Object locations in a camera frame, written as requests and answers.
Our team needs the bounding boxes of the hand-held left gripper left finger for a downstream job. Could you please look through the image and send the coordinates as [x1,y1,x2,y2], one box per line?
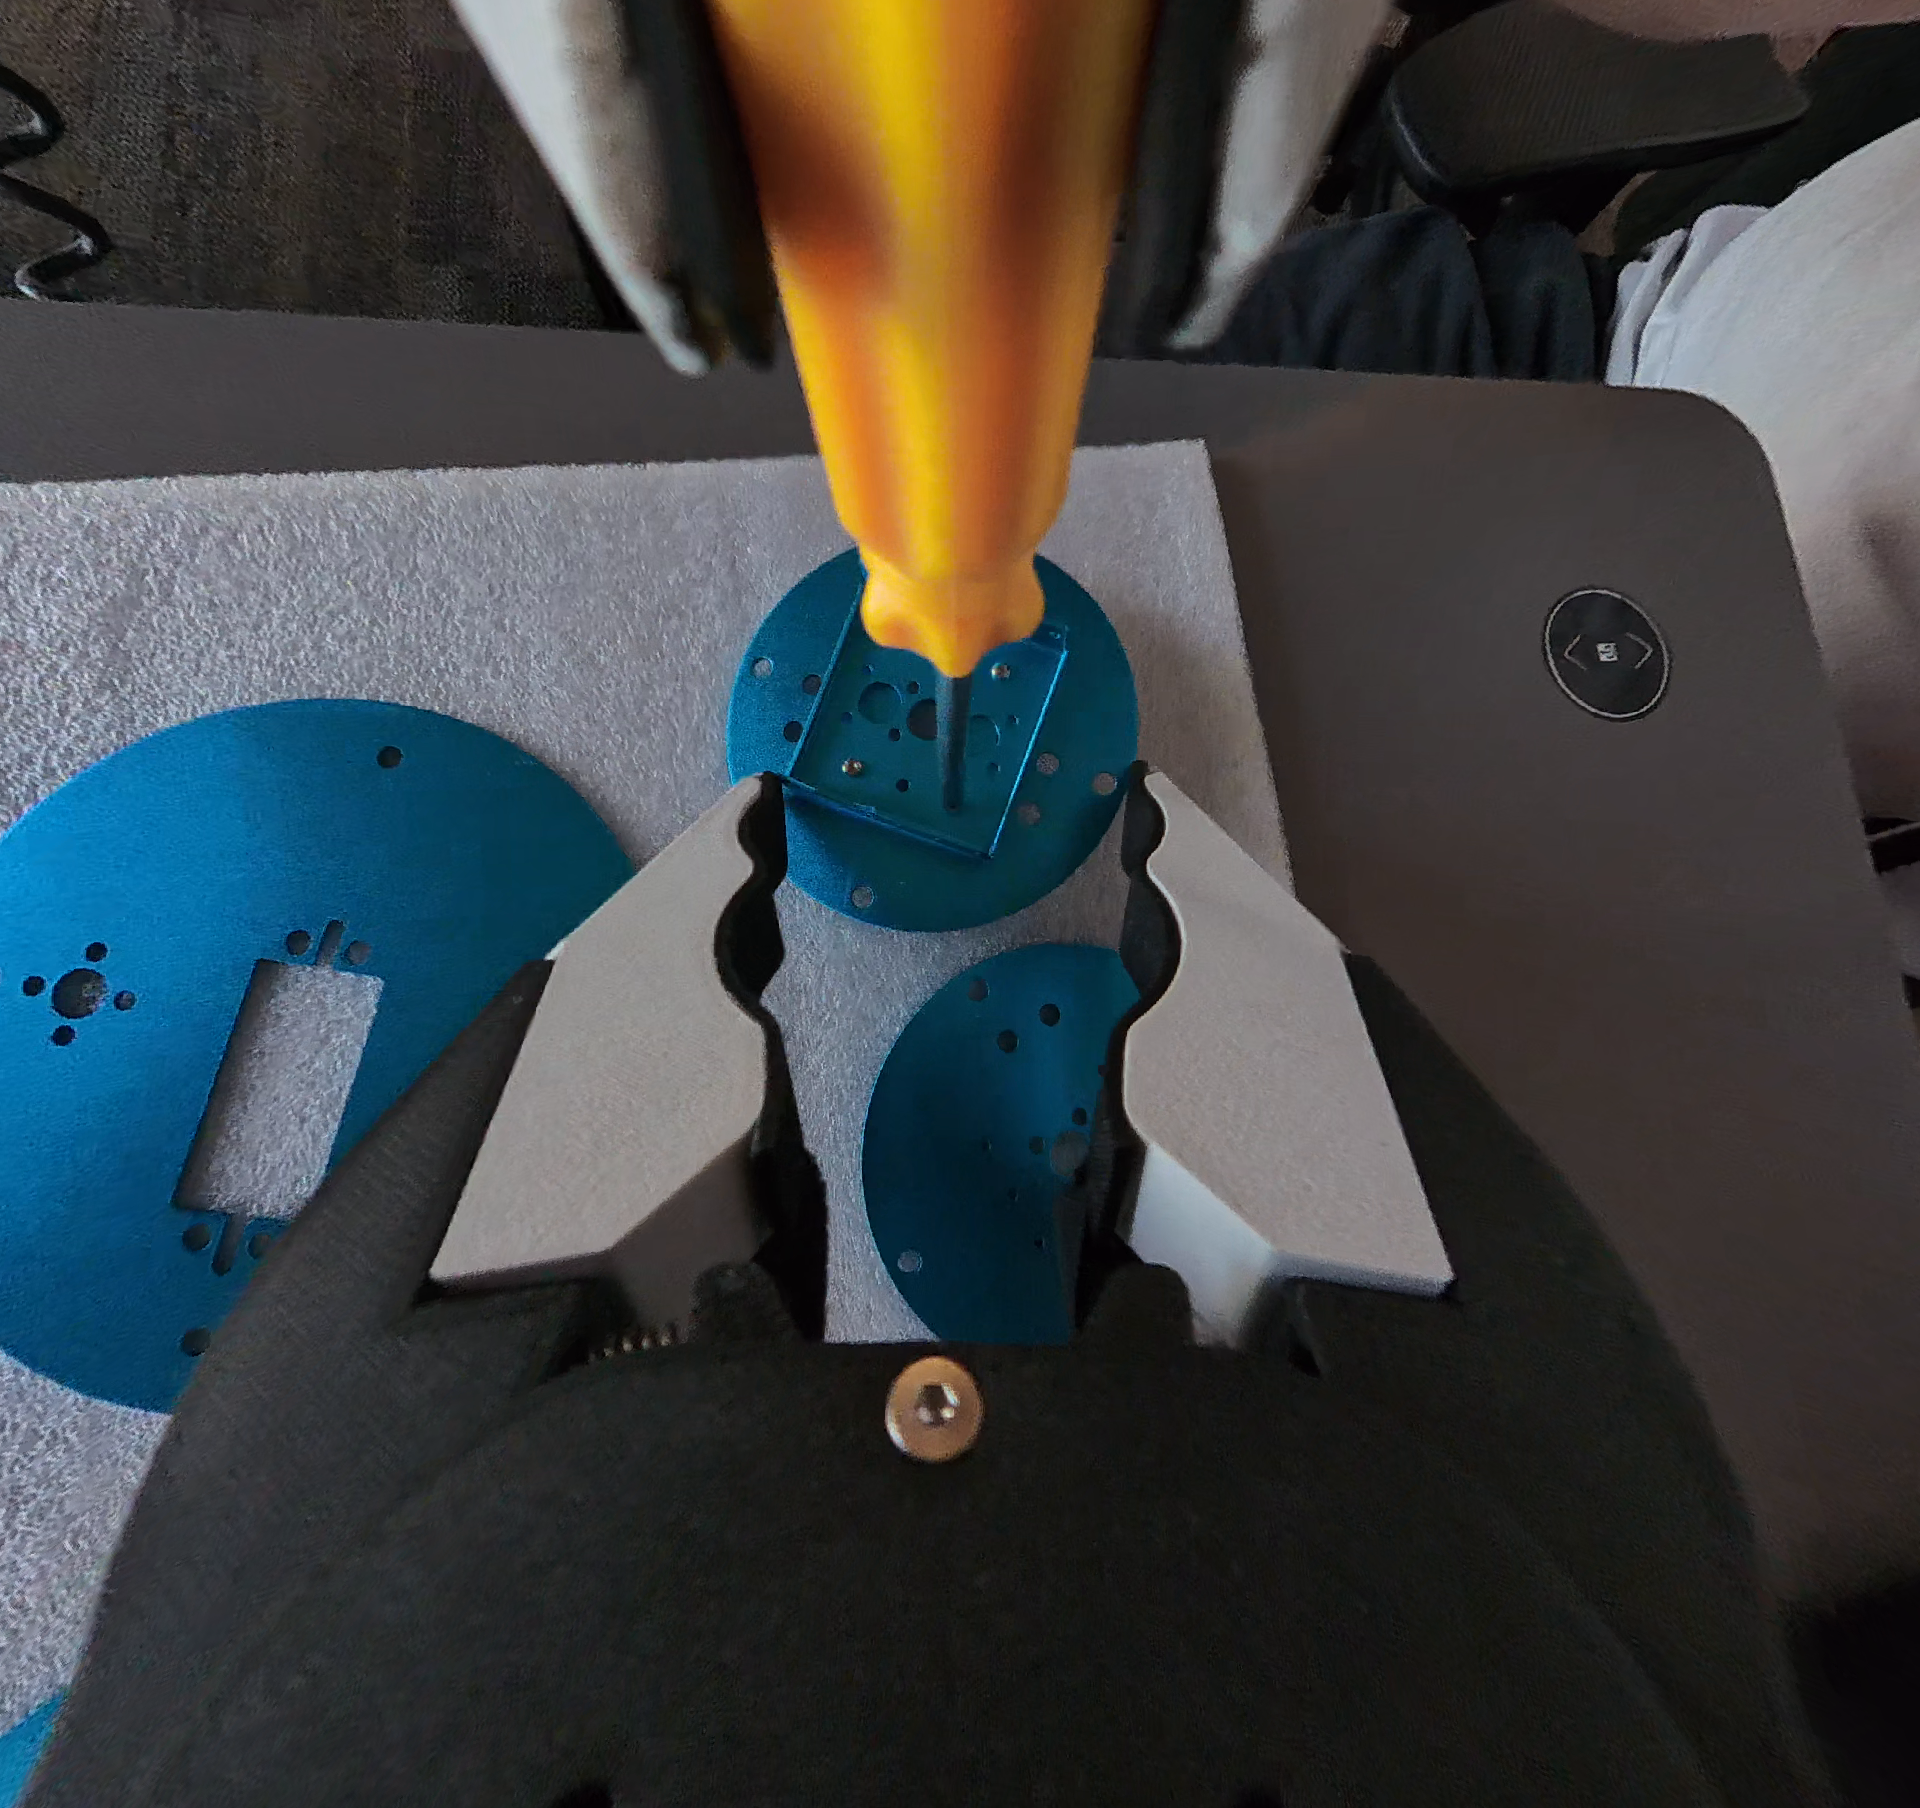
[430,773,834,1340]

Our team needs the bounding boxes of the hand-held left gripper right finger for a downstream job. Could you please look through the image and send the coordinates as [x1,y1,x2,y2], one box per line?
[1068,765,1460,1356]

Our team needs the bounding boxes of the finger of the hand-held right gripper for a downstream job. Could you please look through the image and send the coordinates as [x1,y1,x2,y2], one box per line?
[1117,0,1442,354]
[394,0,785,377]

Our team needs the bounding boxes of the small blue round metal plate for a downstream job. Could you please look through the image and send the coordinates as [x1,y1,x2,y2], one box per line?
[727,547,1138,934]

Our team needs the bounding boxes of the blue square metal bracket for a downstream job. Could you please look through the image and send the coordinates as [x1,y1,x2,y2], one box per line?
[782,594,1074,863]

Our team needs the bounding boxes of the yellow-handled screwdriver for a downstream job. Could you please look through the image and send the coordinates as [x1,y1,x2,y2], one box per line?
[667,0,1179,811]

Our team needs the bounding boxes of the dark grey desk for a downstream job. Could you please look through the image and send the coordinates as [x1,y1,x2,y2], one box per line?
[0,300,1920,1688]

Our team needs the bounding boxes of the round black desk control panel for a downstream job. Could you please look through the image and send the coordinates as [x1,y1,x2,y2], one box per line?
[1542,585,1670,719]

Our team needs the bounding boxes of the large blue disc rectangular cutout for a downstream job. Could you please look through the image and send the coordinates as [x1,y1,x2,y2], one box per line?
[0,697,640,1415]

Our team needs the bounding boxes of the black mesh office chair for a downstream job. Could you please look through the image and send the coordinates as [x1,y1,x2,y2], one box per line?
[1381,0,1920,265]

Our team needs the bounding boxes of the small blue perforated disc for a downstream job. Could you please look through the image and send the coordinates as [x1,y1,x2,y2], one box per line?
[862,941,1141,1346]

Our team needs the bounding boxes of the white foam sheet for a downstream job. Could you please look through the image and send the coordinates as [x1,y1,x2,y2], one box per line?
[0,439,1284,1808]

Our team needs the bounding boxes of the black coiled cable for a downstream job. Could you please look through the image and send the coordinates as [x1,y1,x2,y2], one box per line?
[0,0,114,302]

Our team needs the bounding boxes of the blue metal ring plate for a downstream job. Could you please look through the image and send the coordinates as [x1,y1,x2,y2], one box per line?
[0,1686,69,1808]

